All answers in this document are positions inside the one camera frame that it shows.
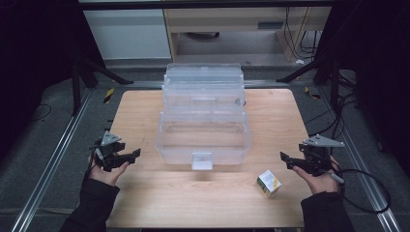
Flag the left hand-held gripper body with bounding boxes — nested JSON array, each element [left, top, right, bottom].
[[91, 130, 128, 172]]

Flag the small white green yellow box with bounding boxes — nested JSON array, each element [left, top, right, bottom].
[[256, 169, 282, 198]]

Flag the person's left hand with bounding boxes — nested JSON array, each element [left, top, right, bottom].
[[87, 156, 131, 188]]

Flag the thin black floor cable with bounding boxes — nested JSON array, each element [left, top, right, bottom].
[[30, 102, 52, 123]]

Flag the hanging black desk cables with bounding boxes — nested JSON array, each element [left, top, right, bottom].
[[283, 7, 323, 61]]

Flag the black metal stand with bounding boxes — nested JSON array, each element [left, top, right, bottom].
[[71, 56, 134, 117], [276, 54, 342, 110]]

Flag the black floor cable loop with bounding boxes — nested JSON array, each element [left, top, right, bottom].
[[335, 167, 392, 215]]

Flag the person's right hand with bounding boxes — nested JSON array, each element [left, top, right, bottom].
[[292, 156, 346, 195]]

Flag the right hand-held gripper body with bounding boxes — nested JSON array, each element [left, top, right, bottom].
[[299, 133, 346, 178]]

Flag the clear plastic storage box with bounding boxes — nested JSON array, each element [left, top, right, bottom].
[[154, 62, 251, 171]]

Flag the black floor cable bundle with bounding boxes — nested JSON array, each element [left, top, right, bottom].
[[304, 93, 359, 143]]

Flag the long metal floor rail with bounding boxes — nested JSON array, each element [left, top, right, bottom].
[[11, 88, 95, 232], [317, 86, 404, 232]]

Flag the white cabinet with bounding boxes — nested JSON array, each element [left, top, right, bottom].
[[82, 9, 172, 61]]

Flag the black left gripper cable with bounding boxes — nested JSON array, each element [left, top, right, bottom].
[[84, 146, 100, 180]]

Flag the dark object under desk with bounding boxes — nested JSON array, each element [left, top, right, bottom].
[[185, 31, 220, 41]]

